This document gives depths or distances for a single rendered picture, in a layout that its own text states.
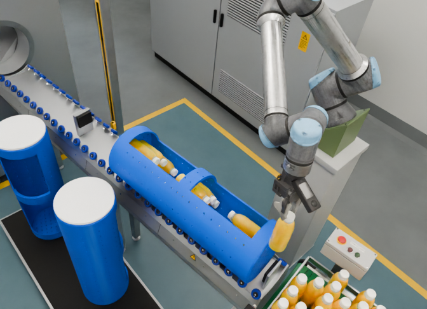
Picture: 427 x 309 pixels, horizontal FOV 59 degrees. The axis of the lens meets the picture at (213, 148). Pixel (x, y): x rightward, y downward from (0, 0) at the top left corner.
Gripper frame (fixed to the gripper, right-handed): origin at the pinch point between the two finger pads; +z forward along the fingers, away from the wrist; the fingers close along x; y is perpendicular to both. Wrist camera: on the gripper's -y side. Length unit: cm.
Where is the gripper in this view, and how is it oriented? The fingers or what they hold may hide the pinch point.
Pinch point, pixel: (289, 215)
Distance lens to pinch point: 138.0
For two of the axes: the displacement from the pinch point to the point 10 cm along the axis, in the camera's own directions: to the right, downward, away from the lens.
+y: -6.1, -5.0, 6.1
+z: -0.7, 8.1, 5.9
